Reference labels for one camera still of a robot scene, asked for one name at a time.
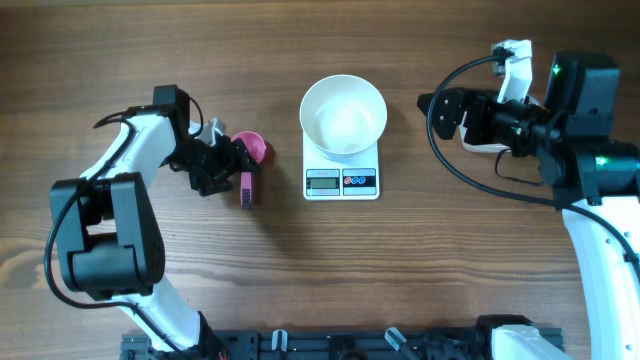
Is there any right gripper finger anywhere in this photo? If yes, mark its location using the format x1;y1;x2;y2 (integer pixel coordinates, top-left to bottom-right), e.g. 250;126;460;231
417;87;480;118
429;99;470;140

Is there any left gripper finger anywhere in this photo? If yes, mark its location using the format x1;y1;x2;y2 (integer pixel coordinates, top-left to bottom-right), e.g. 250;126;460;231
199;172;233;196
227;139;261;175

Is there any pink measuring scoop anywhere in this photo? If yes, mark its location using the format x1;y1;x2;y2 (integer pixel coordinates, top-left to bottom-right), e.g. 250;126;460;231
232;131;267;210

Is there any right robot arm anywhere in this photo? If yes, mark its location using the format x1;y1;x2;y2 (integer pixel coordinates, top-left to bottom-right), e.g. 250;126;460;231
417;50;639;359

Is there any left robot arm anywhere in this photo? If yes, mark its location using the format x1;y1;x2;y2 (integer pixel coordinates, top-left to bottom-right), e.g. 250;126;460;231
43;85;261;359

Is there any white bowl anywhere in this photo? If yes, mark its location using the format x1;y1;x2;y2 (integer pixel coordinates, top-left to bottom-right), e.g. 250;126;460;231
299;74;388;162

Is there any white digital kitchen scale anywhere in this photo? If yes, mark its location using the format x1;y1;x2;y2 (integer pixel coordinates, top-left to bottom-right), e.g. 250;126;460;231
302;134;380;201

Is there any clear plastic container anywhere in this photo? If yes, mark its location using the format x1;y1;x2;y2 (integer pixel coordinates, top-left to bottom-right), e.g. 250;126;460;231
458;112;509;154

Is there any left black cable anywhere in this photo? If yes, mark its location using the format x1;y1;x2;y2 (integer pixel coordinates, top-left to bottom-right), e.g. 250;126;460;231
43;107;174;360

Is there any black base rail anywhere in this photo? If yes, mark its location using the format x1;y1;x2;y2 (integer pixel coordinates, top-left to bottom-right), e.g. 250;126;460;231
119;327;566;360

